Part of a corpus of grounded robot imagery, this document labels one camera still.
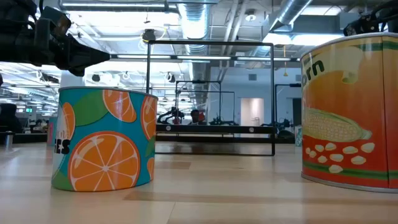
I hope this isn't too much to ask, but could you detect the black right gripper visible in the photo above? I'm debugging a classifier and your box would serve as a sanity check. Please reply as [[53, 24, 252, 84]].
[[377, 5, 398, 34]]

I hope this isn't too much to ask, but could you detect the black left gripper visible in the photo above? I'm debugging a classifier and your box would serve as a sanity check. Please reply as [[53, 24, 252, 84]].
[[0, 28, 111, 77]]

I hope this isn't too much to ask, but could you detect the small teal pink corn can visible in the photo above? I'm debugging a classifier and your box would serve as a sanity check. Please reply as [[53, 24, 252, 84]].
[[46, 116, 58, 146]]

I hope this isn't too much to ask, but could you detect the teal oranges print can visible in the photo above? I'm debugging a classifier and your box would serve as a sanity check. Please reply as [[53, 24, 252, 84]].
[[50, 86, 159, 192]]

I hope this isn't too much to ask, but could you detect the large orange corn can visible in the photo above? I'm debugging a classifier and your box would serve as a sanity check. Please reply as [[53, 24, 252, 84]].
[[300, 32, 398, 194]]

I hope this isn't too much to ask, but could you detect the long ceiling light strip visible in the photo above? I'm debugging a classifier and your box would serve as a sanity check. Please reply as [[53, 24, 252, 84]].
[[176, 55, 233, 61], [236, 56, 292, 62], [116, 54, 172, 60]]

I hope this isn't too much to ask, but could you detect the black ceiling-mounted device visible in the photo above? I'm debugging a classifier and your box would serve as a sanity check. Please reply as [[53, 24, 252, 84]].
[[142, 28, 157, 43]]

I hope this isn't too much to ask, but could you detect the yellow hanging pendant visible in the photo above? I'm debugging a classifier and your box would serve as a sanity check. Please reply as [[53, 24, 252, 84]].
[[282, 45, 289, 77]]

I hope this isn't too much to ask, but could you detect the person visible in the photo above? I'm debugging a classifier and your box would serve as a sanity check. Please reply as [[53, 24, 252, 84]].
[[190, 109, 201, 126]]

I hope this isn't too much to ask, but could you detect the small teal carrot can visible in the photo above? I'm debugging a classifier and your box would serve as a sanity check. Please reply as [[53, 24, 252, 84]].
[[294, 125, 303, 147]]

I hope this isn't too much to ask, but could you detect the white door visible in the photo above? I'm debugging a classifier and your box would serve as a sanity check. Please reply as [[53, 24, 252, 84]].
[[239, 97, 265, 127]]

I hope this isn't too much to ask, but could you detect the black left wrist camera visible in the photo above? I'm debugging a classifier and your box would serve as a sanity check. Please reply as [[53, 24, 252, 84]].
[[33, 5, 73, 50]]

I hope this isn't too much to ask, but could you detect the silver ventilation duct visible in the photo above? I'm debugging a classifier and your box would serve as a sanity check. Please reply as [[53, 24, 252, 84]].
[[269, 0, 313, 32], [176, 0, 216, 106]]

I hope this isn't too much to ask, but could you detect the silver metal post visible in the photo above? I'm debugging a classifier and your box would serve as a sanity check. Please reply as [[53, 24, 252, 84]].
[[4, 130, 15, 149]]

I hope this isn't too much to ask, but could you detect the black background rig frame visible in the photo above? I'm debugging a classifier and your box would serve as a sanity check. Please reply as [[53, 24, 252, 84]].
[[175, 80, 223, 126], [274, 83, 302, 127]]

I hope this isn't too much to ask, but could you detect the black metal frame shelf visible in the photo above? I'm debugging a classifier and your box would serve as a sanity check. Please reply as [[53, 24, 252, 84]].
[[146, 39, 277, 157]]

